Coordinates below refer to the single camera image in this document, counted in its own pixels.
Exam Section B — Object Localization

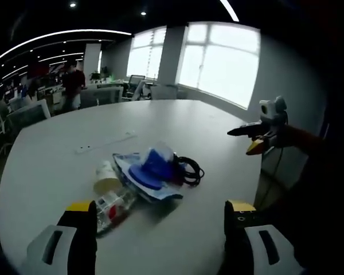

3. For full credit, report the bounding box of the green potted plant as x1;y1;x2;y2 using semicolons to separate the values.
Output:
88;70;103;83

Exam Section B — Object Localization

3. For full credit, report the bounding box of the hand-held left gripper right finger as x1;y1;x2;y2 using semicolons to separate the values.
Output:
222;199;304;275

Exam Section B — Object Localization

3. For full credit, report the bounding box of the white paper cup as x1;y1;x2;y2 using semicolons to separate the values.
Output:
92;159;123;197

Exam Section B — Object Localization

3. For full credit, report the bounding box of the blue white plastic packet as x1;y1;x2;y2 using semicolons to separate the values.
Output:
112;152;184;201

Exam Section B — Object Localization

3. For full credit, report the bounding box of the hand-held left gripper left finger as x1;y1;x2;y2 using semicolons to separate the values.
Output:
22;200;98;275

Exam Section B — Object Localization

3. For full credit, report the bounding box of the white power strip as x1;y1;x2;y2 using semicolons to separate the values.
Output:
74;131;138;155

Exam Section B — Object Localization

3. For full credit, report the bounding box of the clear plastic bottle red label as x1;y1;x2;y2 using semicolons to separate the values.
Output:
95;190;138;235

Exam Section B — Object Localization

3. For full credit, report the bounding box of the white table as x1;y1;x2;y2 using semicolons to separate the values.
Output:
0;99;276;275

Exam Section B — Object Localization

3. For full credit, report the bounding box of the grey office chair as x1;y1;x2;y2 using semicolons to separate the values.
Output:
124;74;146;101

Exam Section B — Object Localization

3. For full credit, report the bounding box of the thin cable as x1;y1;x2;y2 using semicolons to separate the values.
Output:
257;146;284;207

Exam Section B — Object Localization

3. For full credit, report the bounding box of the black cable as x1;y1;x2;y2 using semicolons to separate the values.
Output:
173;155;205;188

